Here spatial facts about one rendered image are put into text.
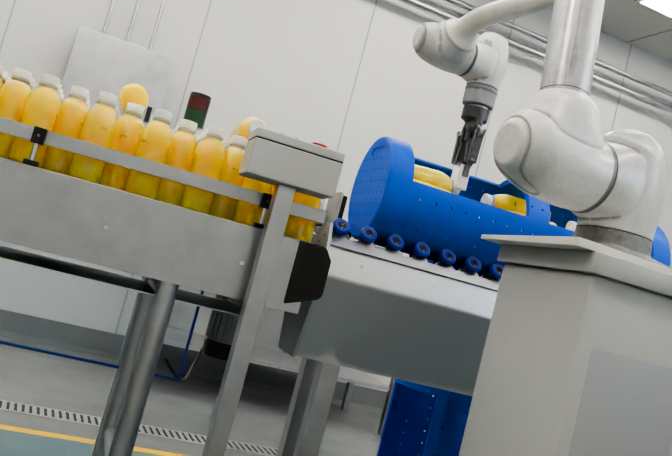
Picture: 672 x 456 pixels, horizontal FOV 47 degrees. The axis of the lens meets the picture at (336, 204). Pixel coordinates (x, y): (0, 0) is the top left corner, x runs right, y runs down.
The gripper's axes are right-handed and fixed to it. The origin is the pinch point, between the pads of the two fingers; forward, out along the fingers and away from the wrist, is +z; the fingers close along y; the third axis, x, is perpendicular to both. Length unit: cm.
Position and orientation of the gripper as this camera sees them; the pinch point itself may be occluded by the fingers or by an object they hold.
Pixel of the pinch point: (459, 178)
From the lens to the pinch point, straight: 215.6
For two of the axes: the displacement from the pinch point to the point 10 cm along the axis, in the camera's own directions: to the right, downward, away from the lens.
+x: -9.2, -2.7, -2.8
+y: -2.9, 0.2, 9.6
